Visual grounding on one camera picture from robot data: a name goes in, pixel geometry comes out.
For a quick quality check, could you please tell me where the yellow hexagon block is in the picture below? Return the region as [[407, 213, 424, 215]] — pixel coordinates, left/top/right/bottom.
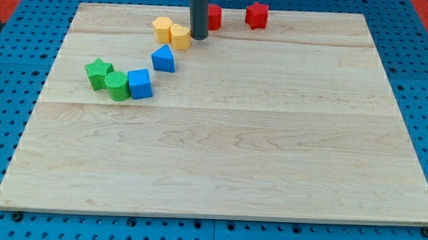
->
[[153, 17, 173, 43]]

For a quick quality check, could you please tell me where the blue triangle block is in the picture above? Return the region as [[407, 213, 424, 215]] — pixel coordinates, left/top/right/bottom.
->
[[152, 44, 175, 72]]

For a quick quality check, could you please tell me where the light wooden board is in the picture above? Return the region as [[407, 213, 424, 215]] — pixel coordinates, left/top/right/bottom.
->
[[0, 3, 428, 226]]

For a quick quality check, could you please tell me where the blue cube block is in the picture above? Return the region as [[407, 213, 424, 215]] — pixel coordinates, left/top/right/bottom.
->
[[128, 69, 153, 100]]

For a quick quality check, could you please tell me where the yellow heart block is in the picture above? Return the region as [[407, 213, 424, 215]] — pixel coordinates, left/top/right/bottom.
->
[[169, 23, 192, 50]]

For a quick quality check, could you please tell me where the green cylinder block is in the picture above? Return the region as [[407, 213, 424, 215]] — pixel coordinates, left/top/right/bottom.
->
[[104, 71, 131, 101]]

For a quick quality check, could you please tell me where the red cylinder block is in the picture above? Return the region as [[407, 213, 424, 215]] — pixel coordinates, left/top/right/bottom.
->
[[207, 4, 222, 31]]

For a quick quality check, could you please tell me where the red star block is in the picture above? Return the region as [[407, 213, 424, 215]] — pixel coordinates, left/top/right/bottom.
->
[[244, 1, 270, 30]]

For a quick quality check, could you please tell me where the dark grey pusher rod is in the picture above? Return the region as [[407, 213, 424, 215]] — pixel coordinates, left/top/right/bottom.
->
[[189, 0, 209, 40]]

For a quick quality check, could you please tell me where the green star block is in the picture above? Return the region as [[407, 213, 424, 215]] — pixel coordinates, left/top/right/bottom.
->
[[85, 58, 114, 91]]

